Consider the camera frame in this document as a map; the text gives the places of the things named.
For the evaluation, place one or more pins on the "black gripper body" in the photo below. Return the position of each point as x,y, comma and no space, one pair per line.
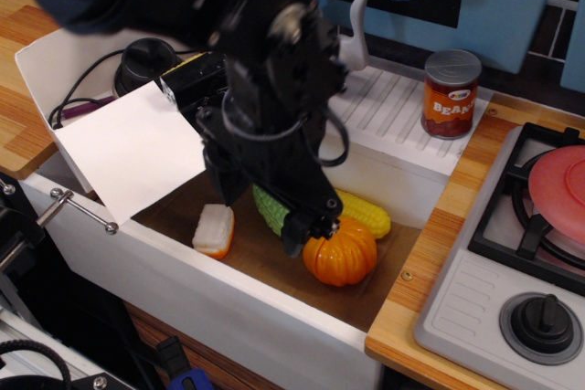
269,125

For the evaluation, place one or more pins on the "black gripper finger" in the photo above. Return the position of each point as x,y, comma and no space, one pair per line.
302,223

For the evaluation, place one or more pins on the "white face mask box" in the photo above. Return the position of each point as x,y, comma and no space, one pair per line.
131,152

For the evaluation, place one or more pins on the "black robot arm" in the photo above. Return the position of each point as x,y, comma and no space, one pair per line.
225,27

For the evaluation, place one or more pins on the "green toy bitter gourd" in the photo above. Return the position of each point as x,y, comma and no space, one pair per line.
272,211

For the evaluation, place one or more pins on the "orange toy pumpkin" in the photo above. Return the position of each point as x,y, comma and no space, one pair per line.
345,258

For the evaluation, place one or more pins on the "yellow toy corn cob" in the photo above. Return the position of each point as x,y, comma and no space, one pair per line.
373,217

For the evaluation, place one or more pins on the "white orange toy sushi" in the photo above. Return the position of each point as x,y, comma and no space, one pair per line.
215,230

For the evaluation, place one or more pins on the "grey toy faucet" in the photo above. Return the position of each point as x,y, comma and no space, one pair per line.
353,50

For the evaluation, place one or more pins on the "white toy sink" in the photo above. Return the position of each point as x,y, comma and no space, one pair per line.
259,308

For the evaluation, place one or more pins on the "orange beans can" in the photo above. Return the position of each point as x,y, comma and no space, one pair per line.
451,83

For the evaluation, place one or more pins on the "black stove grate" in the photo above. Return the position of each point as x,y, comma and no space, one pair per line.
511,232

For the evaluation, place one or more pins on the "grey toy stove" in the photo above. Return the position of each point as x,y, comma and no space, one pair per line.
460,320

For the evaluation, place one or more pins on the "silver towel bar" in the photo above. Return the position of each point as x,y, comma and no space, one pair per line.
65,198

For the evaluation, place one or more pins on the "pink pot lid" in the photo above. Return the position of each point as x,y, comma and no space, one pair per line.
556,187

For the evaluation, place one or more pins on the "black stove knob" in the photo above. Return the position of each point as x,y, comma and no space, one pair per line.
541,328

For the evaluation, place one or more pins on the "black camera in box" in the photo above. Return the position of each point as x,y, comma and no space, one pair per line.
188,79

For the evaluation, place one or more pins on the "blue black clamp handle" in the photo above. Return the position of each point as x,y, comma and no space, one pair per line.
181,374

